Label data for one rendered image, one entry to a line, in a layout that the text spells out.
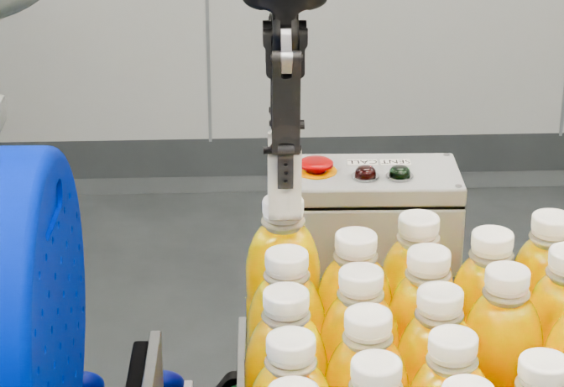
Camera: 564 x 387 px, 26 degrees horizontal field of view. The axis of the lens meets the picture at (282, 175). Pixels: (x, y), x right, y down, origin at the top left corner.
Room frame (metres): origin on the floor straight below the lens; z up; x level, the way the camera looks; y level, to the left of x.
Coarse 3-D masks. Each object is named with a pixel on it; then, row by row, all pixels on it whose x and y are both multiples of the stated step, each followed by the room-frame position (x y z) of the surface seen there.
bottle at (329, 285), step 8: (336, 256) 1.00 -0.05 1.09; (376, 256) 1.00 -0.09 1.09; (336, 264) 1.00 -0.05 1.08; (328, 272) 1.00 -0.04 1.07; (336, 272) 0.99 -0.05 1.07; (384, 272) 1.01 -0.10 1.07; (328, 280) 0.99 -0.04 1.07; (336, 280) 0.99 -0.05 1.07; (384, 280) 0.99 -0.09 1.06; (320, 288) 1.00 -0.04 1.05; (328, 288) 0.99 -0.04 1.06; (336, 288) 0.98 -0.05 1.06; (384, 288) 0.99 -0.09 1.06; (320, 296) 0.99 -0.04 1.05; (328, 296) 0.98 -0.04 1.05; (336, 296) 0.98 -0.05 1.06; (384, 296) 0.98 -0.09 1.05; (328, 304) 0.98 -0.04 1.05
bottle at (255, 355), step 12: (264, 324) 0.89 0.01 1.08; (276, 324) 0.88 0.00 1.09; (288, 324) 0.88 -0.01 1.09; (300, 324) 0.88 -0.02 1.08; (312, 324) 0.90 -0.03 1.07; (252, 336) 0.89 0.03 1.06; (264, 336) 0.88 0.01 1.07; (252, 348) 0.88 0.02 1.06; (264, 348) 0.87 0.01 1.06; (324, 348) 0.89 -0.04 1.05; (252, 360) 0.88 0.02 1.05; (324, 360) 0.88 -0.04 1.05; (252, 372) 0.87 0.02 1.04; (324, 372) 0.88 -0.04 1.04; (252, 384) 0.87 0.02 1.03
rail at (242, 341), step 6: (240, 318) 1.07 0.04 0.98; (240, 324) 1.06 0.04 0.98; (246, 324) 1.06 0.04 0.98; (240, 330) 1.05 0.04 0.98; (246, 330) 1.05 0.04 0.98; (240, 336) 1.04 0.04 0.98; (246, 336) 1.05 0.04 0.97; (240, 342) 1.03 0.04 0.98; (246, 342) 1.04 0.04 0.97; (240, 348) 1.01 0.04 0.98; (246, 348) 1.04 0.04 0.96; (240, 354) 1.00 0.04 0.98; (240, 360) 0.99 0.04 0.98; (240, 366) 0.98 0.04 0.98; (240, 372) 0.97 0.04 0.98; (240, 378) 0.96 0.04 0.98; (240, 384) 0.95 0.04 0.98
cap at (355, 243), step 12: (348, 228) 1.02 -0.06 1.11; (360, 228) 1.02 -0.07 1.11; (336, 240) 1.00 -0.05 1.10; (348, 240) 0.99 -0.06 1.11; (360, 240) 0.99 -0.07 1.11; (372, 240) 0.99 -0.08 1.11; (336, 252) 1.00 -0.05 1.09; (348, 252) 0.99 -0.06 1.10; (360, 252) 0.99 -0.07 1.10; (372, 252) 0.99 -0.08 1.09
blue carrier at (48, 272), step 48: (0, 192) 0.83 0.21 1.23; (48, 192) 0.86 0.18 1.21; (0, 240) 0.79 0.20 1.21; (48, 240) 0.84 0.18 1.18; (0, 288) 0.76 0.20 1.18; (48, 288) 0.83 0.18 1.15; (0, 336) 0.74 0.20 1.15; (48, 336) 0.81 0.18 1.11; (0, 384) 0.73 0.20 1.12; (48, 384) 0.80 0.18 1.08
